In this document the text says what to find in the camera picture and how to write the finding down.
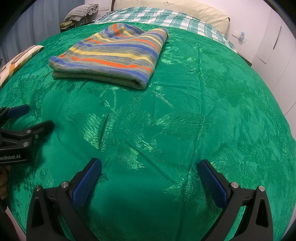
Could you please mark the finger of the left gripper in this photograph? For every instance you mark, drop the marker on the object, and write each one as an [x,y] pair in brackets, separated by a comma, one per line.
[16,112]
[13,139]

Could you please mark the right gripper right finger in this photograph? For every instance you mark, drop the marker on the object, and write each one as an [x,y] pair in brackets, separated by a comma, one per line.
[256,222]

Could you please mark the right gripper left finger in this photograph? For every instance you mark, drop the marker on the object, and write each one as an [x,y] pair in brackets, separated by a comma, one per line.
[47,203]

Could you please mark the striped knit t-shirt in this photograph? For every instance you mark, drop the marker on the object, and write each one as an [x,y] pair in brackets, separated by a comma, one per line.
[120,54]

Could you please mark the grey clothes pile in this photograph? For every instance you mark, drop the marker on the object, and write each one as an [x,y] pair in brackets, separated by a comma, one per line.
[81,11]

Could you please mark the patterned cream pillow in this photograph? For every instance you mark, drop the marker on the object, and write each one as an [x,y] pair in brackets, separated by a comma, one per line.
[8,70]

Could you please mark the blue grey curtain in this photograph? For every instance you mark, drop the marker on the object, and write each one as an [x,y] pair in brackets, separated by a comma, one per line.
[39,22]

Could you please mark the green bedspread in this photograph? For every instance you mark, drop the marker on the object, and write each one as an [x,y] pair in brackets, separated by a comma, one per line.
[202,102]

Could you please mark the white wardrobe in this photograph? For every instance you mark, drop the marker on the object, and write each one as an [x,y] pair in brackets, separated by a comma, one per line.
[274,62]

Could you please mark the green checkered sheet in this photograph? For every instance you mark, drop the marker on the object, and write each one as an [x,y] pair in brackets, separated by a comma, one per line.
[166,18]

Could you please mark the cream headboard cushion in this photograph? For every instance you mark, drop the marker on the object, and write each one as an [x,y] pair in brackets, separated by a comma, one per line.
[214,17]

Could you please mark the wall socket with blue plug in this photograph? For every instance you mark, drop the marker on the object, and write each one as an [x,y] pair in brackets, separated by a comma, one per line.
[240,36]

